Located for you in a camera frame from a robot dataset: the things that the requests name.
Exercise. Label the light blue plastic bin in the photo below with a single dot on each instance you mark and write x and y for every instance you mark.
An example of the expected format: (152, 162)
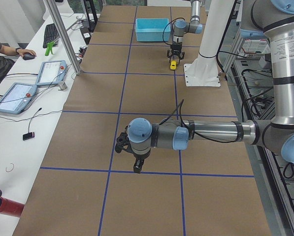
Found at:
(152, 29)

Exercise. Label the black keyboard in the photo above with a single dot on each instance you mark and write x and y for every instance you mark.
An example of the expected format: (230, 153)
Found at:
(50, 34)

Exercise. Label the teach pendant far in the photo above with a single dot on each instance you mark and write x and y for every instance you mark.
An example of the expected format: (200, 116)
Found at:
(51, 73)

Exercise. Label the yellow beetle toy car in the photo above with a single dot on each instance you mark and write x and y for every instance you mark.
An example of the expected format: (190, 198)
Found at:
(173, 65)

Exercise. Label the person's forearm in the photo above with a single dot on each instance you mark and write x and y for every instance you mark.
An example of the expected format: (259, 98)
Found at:
(8, 51)

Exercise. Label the aluminium frame post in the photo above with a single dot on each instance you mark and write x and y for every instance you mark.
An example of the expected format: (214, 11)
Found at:
(57, 20)

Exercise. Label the teach pendant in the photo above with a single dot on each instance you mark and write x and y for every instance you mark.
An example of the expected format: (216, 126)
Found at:
(17, 98)
(51, 73)

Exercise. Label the red water bottle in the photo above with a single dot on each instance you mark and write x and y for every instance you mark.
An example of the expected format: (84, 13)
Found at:
(10, 207)

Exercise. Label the teach pendant near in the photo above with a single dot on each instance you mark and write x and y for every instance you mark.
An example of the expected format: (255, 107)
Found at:
(17, 98)

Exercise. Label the small metal cylinder weight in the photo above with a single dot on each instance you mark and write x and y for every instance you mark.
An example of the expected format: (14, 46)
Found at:
(62, 86)

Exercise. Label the brown paper table mat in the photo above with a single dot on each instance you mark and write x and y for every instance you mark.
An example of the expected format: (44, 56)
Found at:
(85, 188)

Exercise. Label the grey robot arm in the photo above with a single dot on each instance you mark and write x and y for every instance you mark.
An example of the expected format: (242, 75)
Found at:
(181, 27)
(273, 19)

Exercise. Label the person's hand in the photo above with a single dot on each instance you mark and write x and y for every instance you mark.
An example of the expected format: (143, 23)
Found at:
(23, 52)

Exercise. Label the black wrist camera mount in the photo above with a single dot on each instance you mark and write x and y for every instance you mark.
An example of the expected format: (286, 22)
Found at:
(123, 142)

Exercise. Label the small black device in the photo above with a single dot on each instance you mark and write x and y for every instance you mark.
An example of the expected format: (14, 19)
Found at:
(28, 136)

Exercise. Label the white camera pillar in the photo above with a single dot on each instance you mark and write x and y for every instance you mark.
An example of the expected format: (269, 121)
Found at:
(203, 72)

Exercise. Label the green plastic tool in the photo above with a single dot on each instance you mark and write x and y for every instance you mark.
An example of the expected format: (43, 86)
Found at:
(49, 48)

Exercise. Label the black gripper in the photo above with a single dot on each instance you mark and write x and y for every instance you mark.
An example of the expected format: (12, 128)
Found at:
(177, 47)
(140, 156)

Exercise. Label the black computer mouse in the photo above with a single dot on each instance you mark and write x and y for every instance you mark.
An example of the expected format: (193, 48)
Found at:
(28, 56)

